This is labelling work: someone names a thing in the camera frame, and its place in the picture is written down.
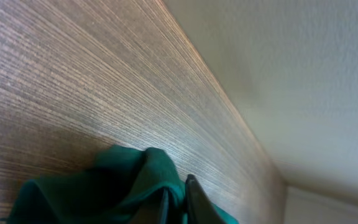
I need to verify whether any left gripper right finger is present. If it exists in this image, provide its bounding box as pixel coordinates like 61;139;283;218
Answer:
185;174;225;224

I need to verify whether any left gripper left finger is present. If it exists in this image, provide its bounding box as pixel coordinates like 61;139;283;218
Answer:
129;188;169;224

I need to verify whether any green cloth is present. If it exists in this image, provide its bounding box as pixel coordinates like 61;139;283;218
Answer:
6;144;239;224

